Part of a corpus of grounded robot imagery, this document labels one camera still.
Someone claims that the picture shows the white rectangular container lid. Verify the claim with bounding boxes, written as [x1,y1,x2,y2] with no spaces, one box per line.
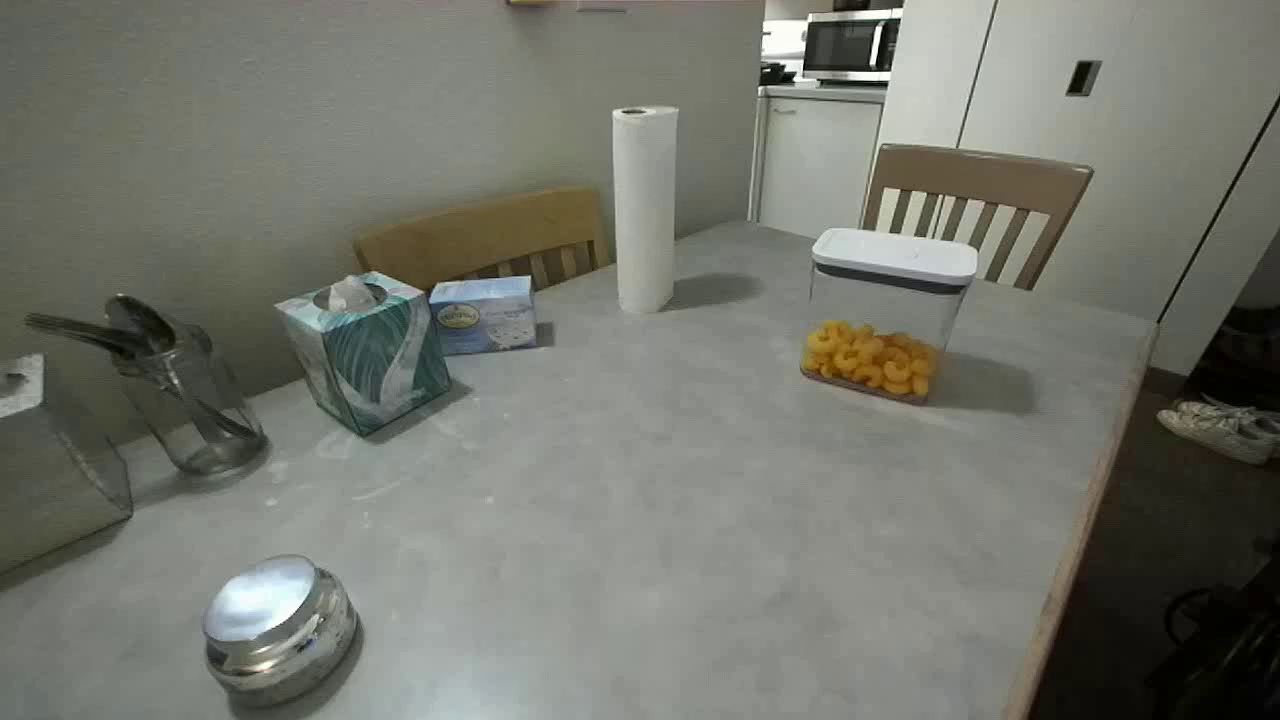
[806,223,979,289]

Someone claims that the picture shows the clear plastic food container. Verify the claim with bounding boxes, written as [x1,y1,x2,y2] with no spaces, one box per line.
[799,261,969,407]

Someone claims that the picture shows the round silver metal lid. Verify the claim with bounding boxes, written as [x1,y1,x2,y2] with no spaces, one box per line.
[200,551,362,709]

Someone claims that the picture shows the white paper towel roll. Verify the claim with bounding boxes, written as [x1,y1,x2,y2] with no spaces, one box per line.
[606,104,684,320]

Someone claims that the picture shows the blue flat tissue box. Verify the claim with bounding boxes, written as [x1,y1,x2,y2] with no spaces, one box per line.
[428,271,540,359]

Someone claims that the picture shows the orange snack pieces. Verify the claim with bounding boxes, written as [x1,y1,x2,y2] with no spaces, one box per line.
[799,318,938,406]

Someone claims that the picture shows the teal cube tissue box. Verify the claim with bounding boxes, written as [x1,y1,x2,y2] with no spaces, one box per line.
[270,267,456,441]

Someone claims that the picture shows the black microwave oven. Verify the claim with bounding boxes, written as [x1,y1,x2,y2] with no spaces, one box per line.
[799,7,908,90]

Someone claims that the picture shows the wooden slat-back chair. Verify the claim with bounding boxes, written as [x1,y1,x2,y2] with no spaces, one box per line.
[859,141,1097,296]

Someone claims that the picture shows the clear glass utensil jar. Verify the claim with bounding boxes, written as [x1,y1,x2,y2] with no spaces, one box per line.
[109,324,270,479]

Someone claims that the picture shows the metal spoon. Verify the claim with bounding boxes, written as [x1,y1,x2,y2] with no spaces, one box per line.
[105,293,191,356]

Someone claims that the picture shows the white sneaker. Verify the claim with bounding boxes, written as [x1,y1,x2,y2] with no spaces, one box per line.
[1156,396,1280,470]

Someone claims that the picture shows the clear acrylic box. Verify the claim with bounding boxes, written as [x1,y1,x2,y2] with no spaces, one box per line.
[0,353,136,578]

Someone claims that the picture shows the dark metal utensil handle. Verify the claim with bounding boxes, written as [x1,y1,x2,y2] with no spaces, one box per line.
[22,307,156,363]

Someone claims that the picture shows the black cables on floor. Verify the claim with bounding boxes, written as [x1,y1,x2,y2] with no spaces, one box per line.
[1150,537,1280,720]

